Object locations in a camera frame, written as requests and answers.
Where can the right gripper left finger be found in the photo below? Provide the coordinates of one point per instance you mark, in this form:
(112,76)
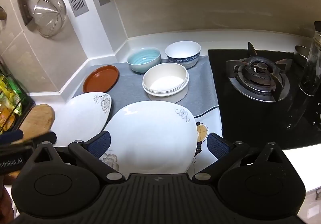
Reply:
(96,157)

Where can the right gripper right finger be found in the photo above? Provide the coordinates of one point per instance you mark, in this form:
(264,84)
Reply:
(215,156)

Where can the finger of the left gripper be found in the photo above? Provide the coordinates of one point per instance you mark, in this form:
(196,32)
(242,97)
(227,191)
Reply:
(34,141)
(10,137)

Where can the large white floral plate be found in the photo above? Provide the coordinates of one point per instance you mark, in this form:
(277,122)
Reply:
(154,137)

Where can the brown round plate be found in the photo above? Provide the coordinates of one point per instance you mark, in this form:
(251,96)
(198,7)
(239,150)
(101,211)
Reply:
(101,80)

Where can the cream bowls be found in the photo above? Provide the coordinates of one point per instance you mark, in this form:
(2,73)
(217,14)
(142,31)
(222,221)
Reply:
(166,82)

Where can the light blue ceramic bowl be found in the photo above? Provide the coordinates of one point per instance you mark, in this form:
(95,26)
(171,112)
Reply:
(144,59)

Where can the white blue patterned bowl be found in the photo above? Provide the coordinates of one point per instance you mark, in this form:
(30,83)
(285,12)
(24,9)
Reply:
(185,53)

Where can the wooden cutting board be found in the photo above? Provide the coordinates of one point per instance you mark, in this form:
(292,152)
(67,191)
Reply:
(38,121)

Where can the black gas stove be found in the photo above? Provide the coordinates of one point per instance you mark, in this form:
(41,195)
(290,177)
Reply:
(256,123)

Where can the grey drying mat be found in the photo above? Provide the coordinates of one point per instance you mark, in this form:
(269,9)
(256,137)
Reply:
(200,98)

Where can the stove burner with grate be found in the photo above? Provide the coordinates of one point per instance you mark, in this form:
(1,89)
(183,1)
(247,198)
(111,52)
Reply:
(259,78)

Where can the glass bottle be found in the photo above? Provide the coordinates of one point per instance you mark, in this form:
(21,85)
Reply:
(310,80)

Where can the metal mesh strainer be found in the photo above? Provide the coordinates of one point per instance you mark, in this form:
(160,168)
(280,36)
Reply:
(49,16)

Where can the metal cup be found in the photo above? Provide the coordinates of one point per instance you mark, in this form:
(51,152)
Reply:
(301,54)

